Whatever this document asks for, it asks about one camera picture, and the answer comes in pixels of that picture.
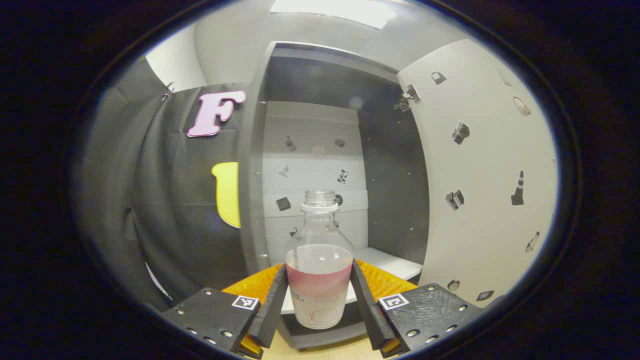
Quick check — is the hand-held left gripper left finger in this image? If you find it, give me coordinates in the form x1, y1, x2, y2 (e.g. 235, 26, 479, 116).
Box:
161, 264, 289, 360

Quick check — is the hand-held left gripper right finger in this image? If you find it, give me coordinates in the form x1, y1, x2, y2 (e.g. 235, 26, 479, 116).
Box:
350, 258, 483, 358

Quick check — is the clear bottle with pink label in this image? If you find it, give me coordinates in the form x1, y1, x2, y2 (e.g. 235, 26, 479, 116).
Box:
284, 189, 355, 330

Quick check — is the grey cabinet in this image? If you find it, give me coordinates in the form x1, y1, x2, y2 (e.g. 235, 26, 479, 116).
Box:
236, 41, 431, 351

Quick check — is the metal cabinet hinge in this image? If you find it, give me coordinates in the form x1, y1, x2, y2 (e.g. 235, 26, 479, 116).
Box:
393, 84, 421, 113

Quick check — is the black backdrop cloth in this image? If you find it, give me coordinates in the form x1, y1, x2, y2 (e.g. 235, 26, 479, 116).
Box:
72, 56, 251, 313

